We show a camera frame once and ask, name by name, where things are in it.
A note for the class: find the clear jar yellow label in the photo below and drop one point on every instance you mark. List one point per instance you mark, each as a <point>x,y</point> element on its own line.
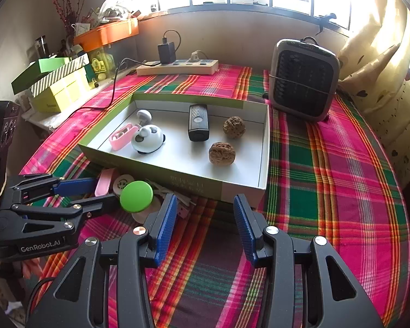
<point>100,63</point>

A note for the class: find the small white mushroom-shaped gadget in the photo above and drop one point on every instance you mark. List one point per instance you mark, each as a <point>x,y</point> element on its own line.
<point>144,114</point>

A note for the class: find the pink forked clip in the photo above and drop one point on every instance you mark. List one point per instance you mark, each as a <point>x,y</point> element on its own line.
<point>121,140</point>

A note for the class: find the orange tray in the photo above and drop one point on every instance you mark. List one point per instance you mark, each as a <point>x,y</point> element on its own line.
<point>106,34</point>

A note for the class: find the grey space heater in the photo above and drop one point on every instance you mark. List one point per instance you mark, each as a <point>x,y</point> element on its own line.
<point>302,78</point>

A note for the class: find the white plug adapter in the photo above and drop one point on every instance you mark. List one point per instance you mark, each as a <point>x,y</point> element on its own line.
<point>194,57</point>

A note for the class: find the pink case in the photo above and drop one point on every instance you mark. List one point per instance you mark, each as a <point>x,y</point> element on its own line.
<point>104,181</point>

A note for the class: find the green white cardboard box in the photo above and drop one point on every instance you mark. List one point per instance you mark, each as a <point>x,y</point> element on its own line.
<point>177,164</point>

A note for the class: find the black window latch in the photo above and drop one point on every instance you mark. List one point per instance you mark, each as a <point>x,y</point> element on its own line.
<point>326,20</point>

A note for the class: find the green-topped white mushroom gadget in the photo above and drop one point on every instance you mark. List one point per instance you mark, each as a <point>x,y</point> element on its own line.
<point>136,194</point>

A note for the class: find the yellow-green box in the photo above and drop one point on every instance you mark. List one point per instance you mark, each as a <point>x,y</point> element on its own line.
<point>61,95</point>

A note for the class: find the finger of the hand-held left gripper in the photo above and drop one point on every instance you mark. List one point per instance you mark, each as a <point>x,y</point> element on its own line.
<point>75,186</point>
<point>99,206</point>

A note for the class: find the small yellow tube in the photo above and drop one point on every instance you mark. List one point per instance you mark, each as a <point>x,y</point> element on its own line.
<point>94,82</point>

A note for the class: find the beige power strip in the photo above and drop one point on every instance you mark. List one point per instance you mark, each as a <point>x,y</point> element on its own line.
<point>177,68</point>

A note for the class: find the cream heart-print curtain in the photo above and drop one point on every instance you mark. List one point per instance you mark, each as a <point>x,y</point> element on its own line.
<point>382,75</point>

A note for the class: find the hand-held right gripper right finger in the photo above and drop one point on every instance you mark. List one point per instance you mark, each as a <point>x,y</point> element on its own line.
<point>244,229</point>

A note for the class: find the white round panda gadget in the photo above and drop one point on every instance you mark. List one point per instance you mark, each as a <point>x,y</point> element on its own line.
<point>147,140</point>

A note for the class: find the white plastic bag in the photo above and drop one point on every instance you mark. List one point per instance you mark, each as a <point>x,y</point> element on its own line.
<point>114,3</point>

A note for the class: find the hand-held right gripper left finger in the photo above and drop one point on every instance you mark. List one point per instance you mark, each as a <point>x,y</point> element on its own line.
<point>164,232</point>

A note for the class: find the black remote control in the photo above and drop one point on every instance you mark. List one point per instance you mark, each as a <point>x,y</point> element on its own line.
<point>198,123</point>

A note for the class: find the red flower branches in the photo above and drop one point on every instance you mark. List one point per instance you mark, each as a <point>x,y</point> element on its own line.
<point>66,3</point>

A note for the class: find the white round perforated disc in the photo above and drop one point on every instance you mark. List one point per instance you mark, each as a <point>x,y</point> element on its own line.
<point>123,184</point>

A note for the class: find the paper cards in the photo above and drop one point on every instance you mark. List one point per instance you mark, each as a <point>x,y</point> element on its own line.
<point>87,22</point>

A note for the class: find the pink green plaid tablecloth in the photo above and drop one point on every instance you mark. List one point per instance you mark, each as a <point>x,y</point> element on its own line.
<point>328,177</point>

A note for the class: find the black charger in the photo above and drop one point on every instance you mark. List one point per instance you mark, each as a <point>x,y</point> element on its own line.
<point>166,53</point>

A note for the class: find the grey white striped box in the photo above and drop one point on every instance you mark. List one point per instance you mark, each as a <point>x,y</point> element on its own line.
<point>59,75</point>

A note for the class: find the brown walnut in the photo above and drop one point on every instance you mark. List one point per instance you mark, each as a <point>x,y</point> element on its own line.
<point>234,127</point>
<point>222,153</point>

